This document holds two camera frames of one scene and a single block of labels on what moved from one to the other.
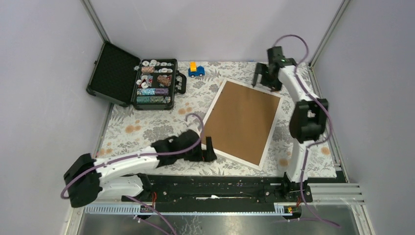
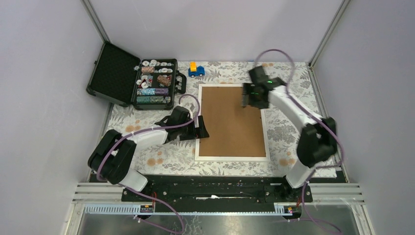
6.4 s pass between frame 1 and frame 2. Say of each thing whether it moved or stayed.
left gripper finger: moved
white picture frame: moved
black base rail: stayed
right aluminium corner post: stayed
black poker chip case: stayed
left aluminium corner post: stayed
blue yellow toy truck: stayed
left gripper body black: moved
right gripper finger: moved
